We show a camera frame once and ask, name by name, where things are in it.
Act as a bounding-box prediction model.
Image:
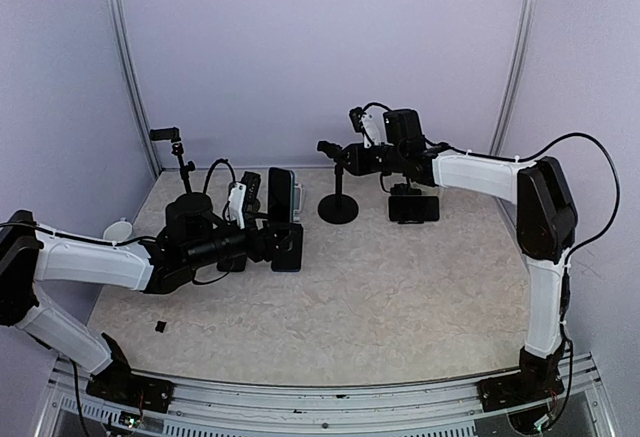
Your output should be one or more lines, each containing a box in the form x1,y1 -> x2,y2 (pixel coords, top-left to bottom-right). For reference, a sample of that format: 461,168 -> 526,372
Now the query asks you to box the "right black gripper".
335,141 -> 406,174

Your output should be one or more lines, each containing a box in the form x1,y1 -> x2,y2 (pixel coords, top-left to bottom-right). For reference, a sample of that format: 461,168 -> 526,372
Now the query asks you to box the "black phone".
216,256 -> 247,273
271,223 -> 304,272

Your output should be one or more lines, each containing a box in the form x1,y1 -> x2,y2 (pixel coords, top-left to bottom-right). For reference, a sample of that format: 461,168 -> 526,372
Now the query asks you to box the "black tall stand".
149,127 -> 212,219
317,141 -> 359,225

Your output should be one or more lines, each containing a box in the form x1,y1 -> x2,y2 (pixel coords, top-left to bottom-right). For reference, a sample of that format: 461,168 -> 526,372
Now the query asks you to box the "black phone landscape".
388,195 -> 440,224

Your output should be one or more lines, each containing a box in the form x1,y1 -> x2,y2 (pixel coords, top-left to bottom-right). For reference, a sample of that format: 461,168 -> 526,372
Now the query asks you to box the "silver folding phone stand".
292,183 -> 304,222

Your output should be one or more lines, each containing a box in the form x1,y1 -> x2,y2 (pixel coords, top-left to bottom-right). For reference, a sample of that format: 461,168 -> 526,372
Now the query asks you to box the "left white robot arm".
1,182 -> 282,402

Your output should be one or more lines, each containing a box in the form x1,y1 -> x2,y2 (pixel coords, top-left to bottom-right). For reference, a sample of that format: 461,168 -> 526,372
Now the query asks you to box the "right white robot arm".
318,107 -> 586,401

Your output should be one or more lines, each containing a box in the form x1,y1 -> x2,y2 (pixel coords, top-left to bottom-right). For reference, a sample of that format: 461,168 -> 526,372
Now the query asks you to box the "black small stand back right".
390,183 -> 422,197

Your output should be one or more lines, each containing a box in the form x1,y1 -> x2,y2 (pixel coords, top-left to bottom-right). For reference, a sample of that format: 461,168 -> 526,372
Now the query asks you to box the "small black clip piece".
155,321 -> 167,333

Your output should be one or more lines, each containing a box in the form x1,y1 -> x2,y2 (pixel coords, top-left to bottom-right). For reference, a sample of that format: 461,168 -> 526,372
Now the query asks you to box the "light blue cup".
102,219 -> 134,242

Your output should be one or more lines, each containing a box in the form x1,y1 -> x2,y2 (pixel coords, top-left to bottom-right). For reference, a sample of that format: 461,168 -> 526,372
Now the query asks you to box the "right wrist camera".
349,107 -> 383,148

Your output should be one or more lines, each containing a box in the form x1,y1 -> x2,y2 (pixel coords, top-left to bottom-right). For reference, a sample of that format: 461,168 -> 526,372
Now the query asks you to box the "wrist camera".
349,107 -> 383,148
227,171 -> 261,229

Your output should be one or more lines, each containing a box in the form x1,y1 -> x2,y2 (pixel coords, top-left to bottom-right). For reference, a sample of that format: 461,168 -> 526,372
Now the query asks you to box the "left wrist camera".
227,171 -> 261,229

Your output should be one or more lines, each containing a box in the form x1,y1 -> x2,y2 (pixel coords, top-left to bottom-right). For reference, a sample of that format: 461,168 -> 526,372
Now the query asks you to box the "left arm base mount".
86,374 -> 174,414

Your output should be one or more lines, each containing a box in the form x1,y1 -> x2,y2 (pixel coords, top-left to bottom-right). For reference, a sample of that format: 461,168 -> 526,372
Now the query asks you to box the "aluminium front rail frame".
31,354 -> 619,436

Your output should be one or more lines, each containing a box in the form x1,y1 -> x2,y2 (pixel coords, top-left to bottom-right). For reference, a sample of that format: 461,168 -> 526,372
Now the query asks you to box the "right aluminium corner post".
489,0 -> 537,156

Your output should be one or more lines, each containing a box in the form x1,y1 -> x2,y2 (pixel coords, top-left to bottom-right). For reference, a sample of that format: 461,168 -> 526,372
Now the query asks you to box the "aluminium corner post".
107,0 -> 162,178
489,0 -> 537,156

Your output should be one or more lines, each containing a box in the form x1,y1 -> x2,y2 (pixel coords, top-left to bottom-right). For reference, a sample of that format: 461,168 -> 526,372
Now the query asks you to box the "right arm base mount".
477,373 -> 565,412

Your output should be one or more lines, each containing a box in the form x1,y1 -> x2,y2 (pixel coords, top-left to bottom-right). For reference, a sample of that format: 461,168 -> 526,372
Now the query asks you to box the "left aluminium corner post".
107,0 -> 162,178

